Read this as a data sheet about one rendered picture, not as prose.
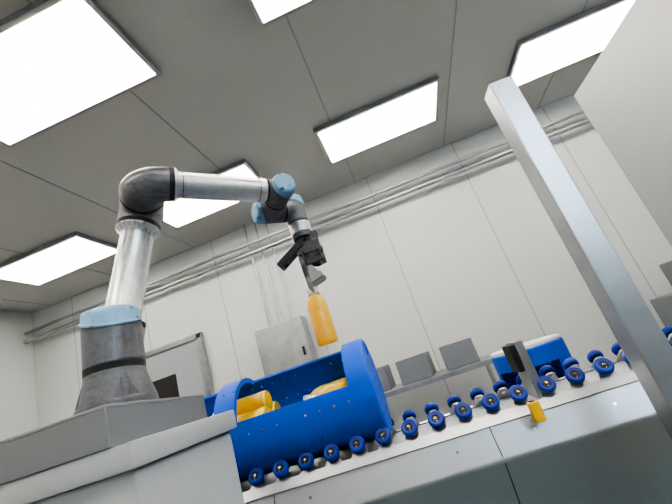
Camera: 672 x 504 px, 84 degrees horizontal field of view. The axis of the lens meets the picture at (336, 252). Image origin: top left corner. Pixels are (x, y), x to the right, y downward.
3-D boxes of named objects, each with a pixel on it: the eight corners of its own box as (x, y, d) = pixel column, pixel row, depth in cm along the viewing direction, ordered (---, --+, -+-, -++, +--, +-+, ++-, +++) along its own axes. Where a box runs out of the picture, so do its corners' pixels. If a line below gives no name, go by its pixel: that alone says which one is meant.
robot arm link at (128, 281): (76, 371, 80) (122, 172, 106) (84, 383, 92) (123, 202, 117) (139, 371, 85) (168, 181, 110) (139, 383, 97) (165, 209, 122)
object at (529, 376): (547, 395, 101) (521, 339, 106) (533, 400, 101) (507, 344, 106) (535, 392, 111) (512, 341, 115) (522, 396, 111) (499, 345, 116)
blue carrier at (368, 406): (392, 444, 97) (356, 338, 104) (96, 538, 105) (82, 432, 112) (394, 420, 125) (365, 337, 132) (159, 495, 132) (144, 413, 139)
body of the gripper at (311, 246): (323, 259, 124) (313, 227, 128) (299, 267, 125) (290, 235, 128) (327, 264, 131) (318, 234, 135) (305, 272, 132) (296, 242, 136)
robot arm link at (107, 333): (76, 367, 71) (74, 300, 76) (84, 380, 81) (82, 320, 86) (147, 353, 77) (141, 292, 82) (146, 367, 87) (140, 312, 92)
